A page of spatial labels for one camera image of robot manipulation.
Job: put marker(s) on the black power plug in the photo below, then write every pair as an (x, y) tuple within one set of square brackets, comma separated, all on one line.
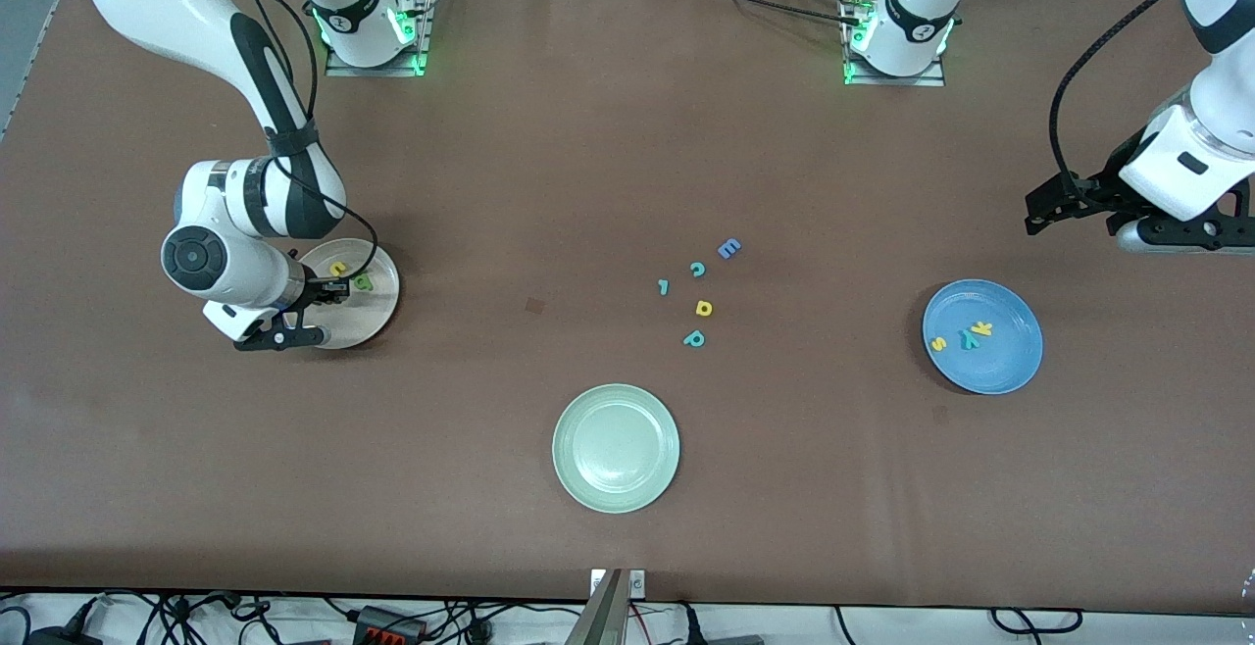
[(691, 625)]

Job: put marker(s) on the pale green plate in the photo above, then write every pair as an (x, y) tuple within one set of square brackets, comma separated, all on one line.
[(616, 448)]

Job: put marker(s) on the teal letter p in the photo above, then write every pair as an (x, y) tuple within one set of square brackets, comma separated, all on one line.
[(694, 337)]

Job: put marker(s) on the black orange power strip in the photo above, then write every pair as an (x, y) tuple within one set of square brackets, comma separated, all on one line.
[(387, 625)]

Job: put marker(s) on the blue plate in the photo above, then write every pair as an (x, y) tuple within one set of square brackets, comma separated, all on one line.
[(990, 371)]

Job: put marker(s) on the small white bracket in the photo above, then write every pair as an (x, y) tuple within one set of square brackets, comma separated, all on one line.
[(637, 583)]

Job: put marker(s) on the aluminium camera stand profile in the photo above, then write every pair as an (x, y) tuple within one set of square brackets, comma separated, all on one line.
[(600, 620)]

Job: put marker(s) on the blue letter E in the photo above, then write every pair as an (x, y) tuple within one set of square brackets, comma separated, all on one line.
[(728, 249)]

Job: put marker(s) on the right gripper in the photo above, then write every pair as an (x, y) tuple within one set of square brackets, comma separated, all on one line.
[(312, 291)]

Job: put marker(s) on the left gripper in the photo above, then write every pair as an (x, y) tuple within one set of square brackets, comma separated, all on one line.
[(1106, 183)]

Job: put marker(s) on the teal letter y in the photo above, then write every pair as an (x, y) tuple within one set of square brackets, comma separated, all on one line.
[(969, 339)]

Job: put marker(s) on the brown table mat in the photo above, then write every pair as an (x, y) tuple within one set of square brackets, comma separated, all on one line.
[(196, 478)]

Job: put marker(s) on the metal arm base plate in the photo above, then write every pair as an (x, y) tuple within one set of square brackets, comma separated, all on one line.
[(892, 80), (377, 71)]

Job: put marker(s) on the beige brown plate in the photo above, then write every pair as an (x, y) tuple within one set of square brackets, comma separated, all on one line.
[(368, 317)]

